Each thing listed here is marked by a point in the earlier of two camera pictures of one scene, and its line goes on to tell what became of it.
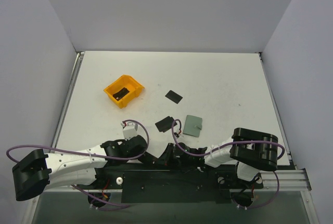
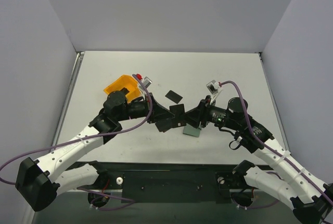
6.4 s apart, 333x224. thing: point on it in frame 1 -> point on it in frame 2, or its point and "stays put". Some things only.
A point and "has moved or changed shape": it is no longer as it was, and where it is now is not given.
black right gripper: [169, 153] -> [204, 112]
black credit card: [119, 94] has moved or changed shape
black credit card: [165, 124] has moved or changed shape
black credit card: [174, 96] stays put
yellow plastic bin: [124, 90] stays put
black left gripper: [145, 158] -> [152, 108]
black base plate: [181, 183] stays put
